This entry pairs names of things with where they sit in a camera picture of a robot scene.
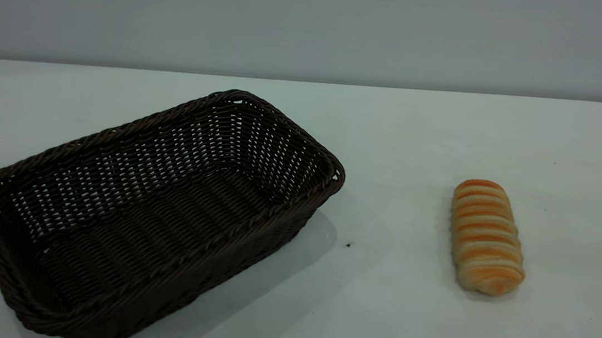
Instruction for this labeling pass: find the black woven wicker basket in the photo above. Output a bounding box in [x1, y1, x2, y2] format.
[0, 65, 354, 338]

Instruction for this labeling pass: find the striped orange bread roll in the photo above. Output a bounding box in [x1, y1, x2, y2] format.
[443, 177, 535, 300]

